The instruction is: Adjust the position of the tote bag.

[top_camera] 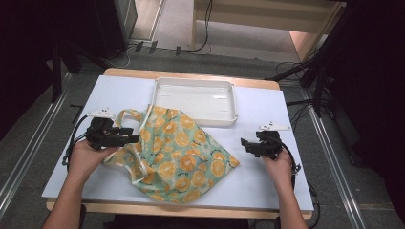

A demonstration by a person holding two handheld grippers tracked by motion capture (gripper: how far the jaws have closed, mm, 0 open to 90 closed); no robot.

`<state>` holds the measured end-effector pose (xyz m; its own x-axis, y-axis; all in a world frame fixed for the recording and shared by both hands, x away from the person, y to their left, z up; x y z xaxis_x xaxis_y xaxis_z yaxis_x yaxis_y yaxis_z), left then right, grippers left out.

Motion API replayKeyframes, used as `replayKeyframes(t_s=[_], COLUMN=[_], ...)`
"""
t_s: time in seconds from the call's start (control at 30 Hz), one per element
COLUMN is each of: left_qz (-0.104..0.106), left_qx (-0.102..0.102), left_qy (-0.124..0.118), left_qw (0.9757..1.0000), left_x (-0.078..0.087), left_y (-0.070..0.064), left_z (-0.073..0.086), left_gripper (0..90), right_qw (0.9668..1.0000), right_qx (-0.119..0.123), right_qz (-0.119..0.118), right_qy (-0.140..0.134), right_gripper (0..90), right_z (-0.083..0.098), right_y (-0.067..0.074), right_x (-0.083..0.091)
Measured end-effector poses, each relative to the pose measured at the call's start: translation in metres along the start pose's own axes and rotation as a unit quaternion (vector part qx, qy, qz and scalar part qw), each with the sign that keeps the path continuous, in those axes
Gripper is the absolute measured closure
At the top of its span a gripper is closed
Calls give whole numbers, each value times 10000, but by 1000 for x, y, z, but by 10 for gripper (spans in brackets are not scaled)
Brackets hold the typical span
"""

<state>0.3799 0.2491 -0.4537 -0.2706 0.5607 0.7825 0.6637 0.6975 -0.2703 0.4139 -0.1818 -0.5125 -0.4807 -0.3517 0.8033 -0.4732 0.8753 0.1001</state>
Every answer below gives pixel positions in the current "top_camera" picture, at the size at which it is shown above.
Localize white plastic tray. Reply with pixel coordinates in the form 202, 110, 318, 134
149, 76, 239, 127

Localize black hanging cable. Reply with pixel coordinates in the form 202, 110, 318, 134
178, 0, 214, 53

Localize metal floor rail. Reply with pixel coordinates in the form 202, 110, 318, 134
300, 89, 368, 229
0, 73, 73, 219

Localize left hand-held gripper cable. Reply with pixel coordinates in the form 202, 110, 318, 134
61, 114, 89, 173

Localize dark cabinet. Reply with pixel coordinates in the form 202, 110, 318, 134
94, 0, 139, 60

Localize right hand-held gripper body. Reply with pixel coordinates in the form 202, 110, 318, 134
252, 121, 291, 160

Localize person's left hand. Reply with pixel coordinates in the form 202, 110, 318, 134
68, 139, 119, 182

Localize small black floor bracket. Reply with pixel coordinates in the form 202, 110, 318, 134
70, 103, 85, 125

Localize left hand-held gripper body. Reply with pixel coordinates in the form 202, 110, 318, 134
85, 108, 124, 151

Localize hand-held gripper cable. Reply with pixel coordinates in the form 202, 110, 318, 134
269, 135, 302, 190
61, 114, 89, 173

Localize green orange-print cloth bag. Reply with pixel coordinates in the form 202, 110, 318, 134
102, 105, 241, 205

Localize light wooden desk frame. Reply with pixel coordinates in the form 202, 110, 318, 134
190, 0, 348, 63

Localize wooden table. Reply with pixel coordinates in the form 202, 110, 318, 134
46, 67, 313, 221

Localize white floor cable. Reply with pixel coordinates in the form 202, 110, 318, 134
104, 45, 132, 70

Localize right hand-held gripper cable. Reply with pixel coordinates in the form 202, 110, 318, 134
269, 135, 302, 190

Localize white board table cover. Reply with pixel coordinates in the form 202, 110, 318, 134
41, 74, 315, 213

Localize person's right hand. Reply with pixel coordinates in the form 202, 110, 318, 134
262, 149, 294, 192

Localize person's dark-clothed legs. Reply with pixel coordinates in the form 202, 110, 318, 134
77, 204, 283, 229

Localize black metal stand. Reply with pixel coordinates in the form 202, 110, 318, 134
266, 6, 354, 118
51, 40, 84, 103

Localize black floor cables bundle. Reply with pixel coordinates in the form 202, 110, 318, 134
275, 61, 321, 130

